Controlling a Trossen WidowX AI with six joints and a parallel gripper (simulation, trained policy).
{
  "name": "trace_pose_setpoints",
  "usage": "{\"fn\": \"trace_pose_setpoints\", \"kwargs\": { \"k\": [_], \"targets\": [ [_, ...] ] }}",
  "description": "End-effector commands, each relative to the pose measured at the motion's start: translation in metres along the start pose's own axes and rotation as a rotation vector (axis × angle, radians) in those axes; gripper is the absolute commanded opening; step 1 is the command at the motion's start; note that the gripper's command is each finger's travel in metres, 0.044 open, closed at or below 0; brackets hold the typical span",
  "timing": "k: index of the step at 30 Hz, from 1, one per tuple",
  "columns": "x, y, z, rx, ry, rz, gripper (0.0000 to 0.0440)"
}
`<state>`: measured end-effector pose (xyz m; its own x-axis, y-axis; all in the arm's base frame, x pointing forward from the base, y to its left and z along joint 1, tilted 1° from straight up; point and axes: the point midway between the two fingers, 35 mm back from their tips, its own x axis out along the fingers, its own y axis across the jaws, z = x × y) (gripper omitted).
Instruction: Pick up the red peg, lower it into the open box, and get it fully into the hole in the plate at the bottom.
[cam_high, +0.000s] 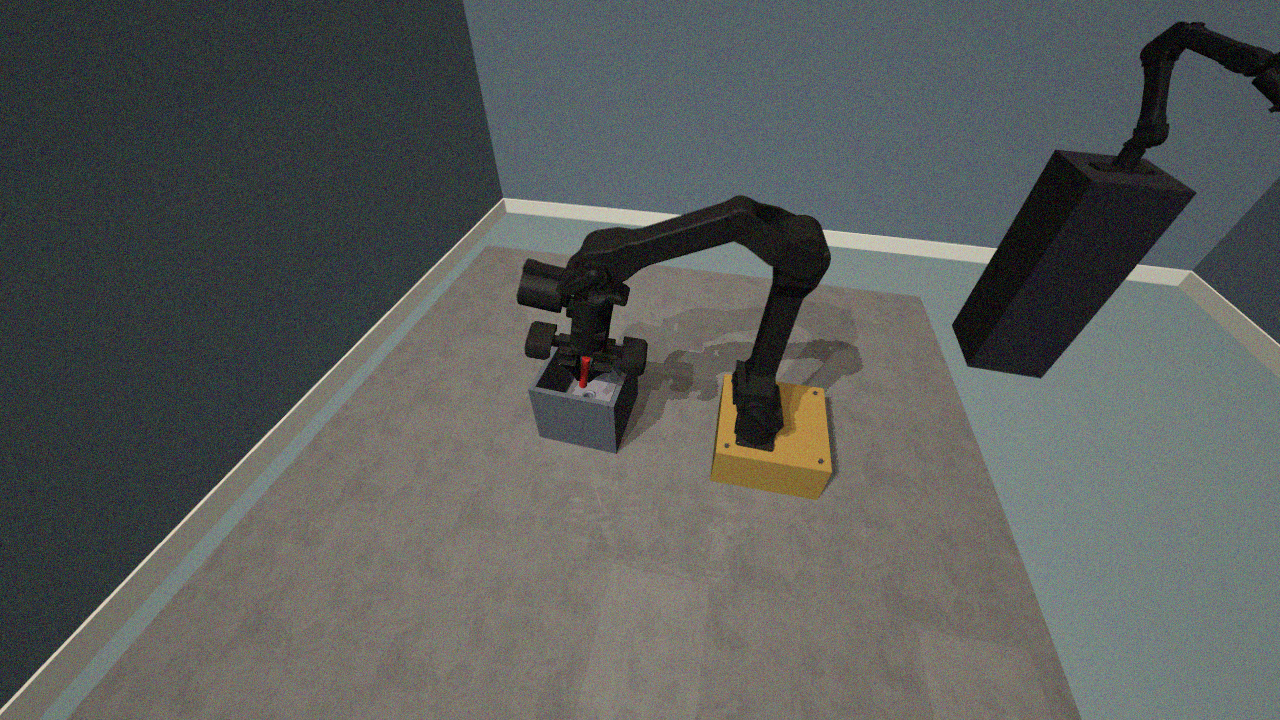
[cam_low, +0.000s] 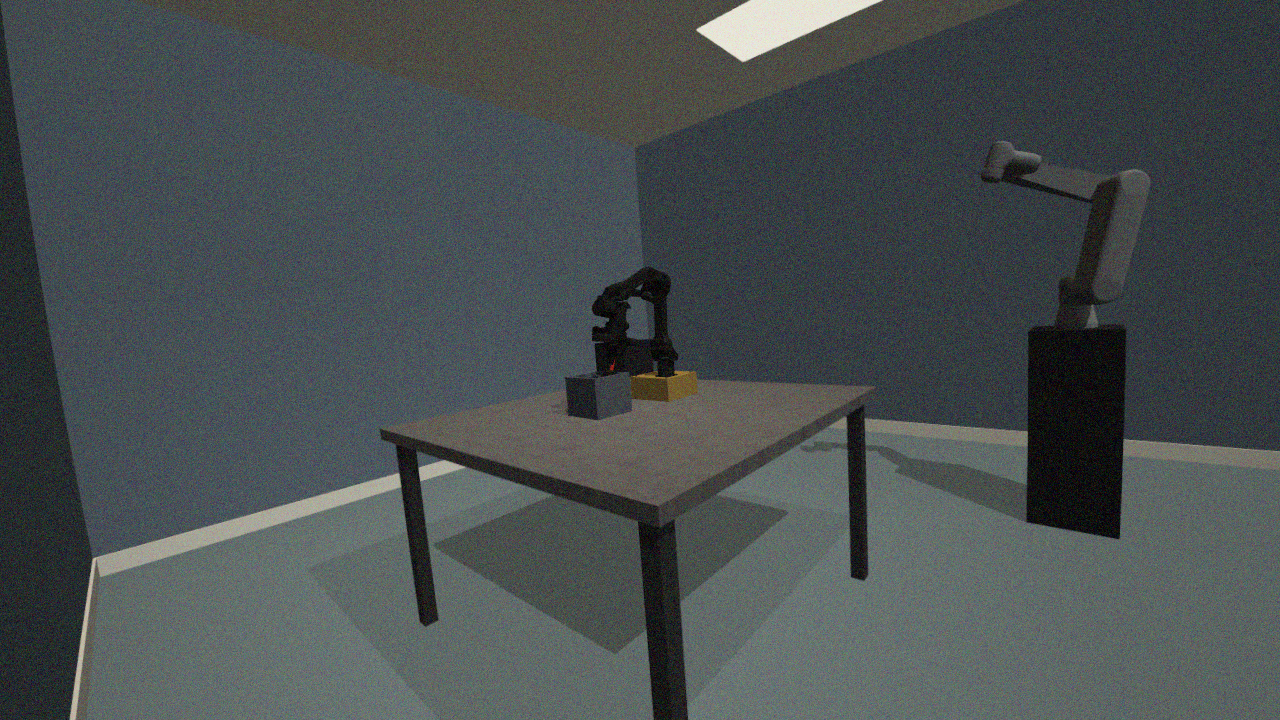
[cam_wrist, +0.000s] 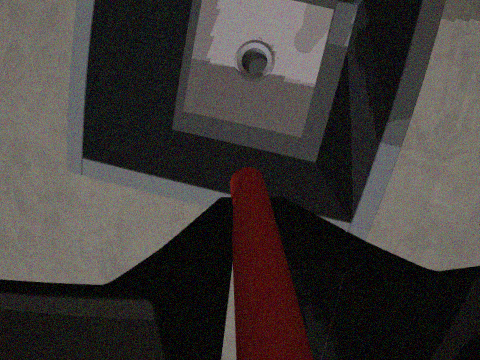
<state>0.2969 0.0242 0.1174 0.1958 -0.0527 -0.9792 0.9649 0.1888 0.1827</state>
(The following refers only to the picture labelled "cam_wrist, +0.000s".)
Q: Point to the red peg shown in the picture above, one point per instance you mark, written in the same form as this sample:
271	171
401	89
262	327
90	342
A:
269	325

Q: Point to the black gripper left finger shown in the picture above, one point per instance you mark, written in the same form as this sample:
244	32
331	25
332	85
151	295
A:
171	306

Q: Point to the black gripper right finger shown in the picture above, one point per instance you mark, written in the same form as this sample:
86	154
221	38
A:
359	302

